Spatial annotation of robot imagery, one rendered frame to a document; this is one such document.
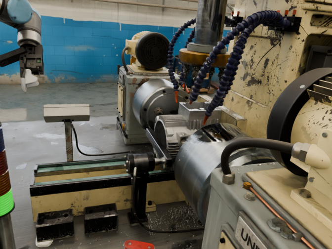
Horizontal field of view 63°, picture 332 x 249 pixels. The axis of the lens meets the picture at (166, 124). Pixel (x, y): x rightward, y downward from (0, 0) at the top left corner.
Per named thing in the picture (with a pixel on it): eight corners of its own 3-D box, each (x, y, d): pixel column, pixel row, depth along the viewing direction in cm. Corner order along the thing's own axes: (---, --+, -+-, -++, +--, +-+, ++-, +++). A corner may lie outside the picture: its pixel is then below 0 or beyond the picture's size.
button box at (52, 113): (89, 121, 113) (89, 109, 115) (90, 115, 107) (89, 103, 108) (45, 122, 108) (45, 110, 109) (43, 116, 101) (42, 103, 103)
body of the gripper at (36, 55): (41, 66, 107) (41, 41, 111) (17, 66, 104) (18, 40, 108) (44, 76, 114) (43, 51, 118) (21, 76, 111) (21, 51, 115)
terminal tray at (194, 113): (205, 119, 105) (208, 101, 102) (219, 129, 96) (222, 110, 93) (177, 120, 101) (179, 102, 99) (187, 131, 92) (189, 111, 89)
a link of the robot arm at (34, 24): (11, 11, 116) (33, 22, 124) (10, 36, 112) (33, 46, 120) (23, 0, 111) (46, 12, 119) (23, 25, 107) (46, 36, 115)
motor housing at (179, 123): (196, 149, 114) (202, 106, 107) (218, 173, 97) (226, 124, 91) (151, 153, 108) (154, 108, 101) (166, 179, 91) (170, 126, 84)
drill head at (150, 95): (169, 116, 154) (173, 72, 145) (194, 143, 122) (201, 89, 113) (125, 117, 146) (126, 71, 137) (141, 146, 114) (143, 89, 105)
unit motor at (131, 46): (152, 98, 175) (156, 30, 160) (168, 115, 146) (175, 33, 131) (113, 99, 167) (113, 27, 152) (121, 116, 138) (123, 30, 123)
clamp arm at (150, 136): (174, 167, 83) (152, 134, 105) (174, 158, 82) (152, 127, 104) (163, 168, 82) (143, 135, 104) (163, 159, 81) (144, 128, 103)
